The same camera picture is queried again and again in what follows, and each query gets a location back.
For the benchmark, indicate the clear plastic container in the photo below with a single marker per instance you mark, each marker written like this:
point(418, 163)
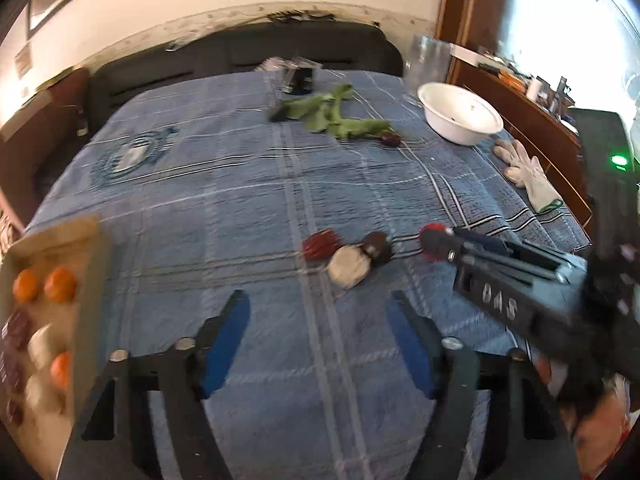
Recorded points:
point(427, 62)

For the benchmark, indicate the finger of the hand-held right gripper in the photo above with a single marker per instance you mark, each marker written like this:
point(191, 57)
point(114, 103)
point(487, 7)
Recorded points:
point(442, 247)
point(487, 241)

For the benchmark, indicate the round beige bread chunk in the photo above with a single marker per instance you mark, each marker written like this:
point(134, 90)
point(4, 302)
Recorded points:
point(44, 396)

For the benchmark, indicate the white bowl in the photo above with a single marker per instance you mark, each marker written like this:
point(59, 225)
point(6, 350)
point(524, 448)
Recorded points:
point(460, 112)

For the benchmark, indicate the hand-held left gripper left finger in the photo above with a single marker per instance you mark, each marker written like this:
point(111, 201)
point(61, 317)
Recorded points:
point(227, 345)

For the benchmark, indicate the small dark red date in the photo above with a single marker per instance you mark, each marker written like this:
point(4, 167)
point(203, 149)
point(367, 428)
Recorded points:
point(391, 138)

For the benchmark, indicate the green leafy vegetable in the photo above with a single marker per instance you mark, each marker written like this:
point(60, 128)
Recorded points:
point(332, 112)

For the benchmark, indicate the blue plaid blanket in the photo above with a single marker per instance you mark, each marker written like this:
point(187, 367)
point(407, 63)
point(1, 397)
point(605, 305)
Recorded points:
point(240, 180)

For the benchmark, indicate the large orange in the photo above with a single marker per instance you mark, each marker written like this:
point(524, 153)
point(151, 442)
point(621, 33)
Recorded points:
point(61, 284)

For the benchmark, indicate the person's right hand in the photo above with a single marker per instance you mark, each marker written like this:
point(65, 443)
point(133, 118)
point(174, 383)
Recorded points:
point(607, 435)

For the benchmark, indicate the small orange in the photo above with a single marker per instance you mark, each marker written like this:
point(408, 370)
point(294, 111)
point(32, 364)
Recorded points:
point(25, 285)
point(61, 369)

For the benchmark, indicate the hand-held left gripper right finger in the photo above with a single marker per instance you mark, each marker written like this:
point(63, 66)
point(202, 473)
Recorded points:
point(407, 350)

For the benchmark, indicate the black cylindrical device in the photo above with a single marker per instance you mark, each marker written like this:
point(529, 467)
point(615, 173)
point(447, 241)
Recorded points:
point(300, 79)

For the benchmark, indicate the red tomato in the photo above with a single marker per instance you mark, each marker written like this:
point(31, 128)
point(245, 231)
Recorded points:
point(429, 232)

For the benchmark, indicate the black padded headboard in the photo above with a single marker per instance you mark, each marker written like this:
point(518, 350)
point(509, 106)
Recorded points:
point(225, 55)

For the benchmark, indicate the small black adapter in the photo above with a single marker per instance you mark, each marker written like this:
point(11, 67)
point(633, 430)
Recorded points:
point(278, 113)

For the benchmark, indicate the white work gloves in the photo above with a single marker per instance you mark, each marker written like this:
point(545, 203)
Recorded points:
point(530, 172)

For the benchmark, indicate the small wall plate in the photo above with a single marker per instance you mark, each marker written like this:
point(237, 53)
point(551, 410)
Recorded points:
point(23, 61)

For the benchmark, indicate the dark purple plum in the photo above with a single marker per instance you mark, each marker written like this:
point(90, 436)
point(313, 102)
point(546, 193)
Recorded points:
point(376, 247)

